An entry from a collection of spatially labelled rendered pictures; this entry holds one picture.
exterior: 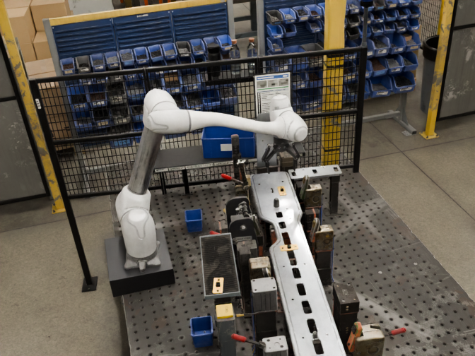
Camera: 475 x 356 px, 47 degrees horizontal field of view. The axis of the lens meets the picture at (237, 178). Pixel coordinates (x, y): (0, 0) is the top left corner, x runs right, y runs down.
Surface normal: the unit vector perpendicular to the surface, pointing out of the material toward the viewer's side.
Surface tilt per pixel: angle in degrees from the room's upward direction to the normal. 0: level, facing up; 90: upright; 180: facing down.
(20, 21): 90
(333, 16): 94
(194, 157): 0
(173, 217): 0
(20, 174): 88
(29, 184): 89
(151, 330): 0
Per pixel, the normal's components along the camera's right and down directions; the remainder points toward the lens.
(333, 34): 0.15, 0.53
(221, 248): -0.06, -0.84
